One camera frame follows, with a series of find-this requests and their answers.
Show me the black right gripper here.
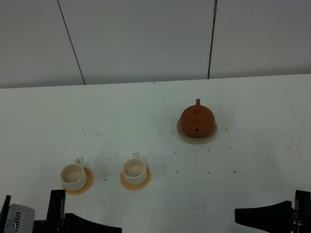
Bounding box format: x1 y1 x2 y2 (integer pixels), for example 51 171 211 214
235 190 311 233

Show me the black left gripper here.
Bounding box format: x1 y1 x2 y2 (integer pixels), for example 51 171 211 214
34 189 122 233

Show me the brown clay teapot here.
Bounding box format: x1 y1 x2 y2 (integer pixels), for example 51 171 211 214
180 99 216 138

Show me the beige round teapot coaster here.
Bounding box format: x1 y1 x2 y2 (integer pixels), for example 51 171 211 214
176 119 218 144

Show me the left orange saucer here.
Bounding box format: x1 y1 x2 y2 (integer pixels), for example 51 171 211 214
62 166 94 195

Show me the orange saucer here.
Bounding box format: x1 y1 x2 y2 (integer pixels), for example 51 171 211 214
62 166 94 195
120 166 151 191

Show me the left white teacup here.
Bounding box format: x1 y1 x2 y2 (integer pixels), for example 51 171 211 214
61 159 87 192

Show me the white teacup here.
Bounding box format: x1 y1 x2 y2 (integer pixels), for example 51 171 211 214
122 158 148 185
61 159 87 192

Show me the right orange saucer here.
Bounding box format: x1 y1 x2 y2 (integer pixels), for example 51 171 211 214
120 166 151 191

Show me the right white teacup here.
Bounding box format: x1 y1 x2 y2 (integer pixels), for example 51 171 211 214
122 158 148 185

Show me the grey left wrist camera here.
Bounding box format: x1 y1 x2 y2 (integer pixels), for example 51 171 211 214
0 195 35 233

